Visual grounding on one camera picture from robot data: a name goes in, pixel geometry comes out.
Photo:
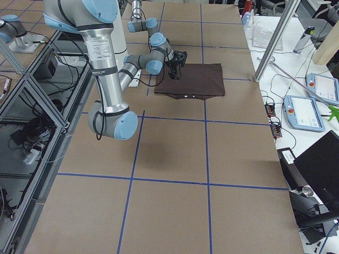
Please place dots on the orange black electronics board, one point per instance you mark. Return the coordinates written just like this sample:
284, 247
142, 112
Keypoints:
274, 121

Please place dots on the teach pendant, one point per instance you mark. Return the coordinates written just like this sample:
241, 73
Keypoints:
303, 113
323, 86

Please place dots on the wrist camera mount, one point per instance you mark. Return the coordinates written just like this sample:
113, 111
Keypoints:
180, 58

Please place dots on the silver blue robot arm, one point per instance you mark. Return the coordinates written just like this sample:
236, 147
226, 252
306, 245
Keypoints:
93, 20
20, 40

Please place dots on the red cylinder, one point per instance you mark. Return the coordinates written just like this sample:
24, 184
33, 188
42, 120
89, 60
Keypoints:
247, 6

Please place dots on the black camera stand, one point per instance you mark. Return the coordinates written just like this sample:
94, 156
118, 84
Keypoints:
313, 219

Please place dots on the near teach pendant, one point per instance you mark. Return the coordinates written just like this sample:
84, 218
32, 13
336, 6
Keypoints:
303, 113

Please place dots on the far teach pendant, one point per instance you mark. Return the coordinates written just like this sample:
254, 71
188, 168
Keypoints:
323, 86

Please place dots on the white column pedestal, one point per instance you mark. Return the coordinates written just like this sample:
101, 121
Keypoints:
120, 50

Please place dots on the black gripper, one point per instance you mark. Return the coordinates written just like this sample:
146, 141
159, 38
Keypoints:
173, 64

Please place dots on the black laptop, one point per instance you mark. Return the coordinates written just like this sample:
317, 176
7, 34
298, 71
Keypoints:
318, 165

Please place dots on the brown t-shirt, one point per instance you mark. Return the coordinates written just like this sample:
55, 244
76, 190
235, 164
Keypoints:
198, 81

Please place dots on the aluminium frame post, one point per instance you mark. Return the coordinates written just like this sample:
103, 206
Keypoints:
278, 32

